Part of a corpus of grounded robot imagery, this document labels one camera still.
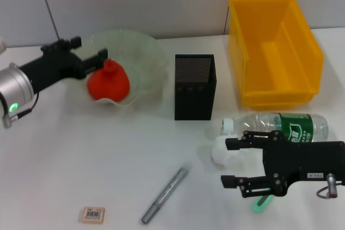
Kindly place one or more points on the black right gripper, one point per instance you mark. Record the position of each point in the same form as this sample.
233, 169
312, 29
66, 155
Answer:
296, 160

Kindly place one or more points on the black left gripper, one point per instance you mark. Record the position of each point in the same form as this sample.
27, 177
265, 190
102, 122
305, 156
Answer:
54, 65

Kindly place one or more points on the white paper ball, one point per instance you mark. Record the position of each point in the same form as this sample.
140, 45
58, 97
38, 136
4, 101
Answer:
223, 154

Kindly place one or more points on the clear green-label water bottle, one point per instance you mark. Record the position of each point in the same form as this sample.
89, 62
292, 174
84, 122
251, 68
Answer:
258, 122

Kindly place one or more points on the mint green utility knife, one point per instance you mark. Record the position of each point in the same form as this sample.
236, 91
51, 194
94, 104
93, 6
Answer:
257, 207

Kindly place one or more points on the wavy clear glass fruit plate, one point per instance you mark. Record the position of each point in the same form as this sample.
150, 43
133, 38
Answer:
134, 52

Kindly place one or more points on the black mesh pen holder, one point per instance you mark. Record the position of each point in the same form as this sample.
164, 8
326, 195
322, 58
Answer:
194, 100

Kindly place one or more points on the grey marker pen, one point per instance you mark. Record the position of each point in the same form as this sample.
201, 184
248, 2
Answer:
167, 193

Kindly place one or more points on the beige eraser with barcode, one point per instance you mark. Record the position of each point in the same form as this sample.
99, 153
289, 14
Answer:
93, 215

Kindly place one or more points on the yellow plastic storage bin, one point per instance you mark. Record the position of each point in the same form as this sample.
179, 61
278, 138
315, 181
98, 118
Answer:
269, 52

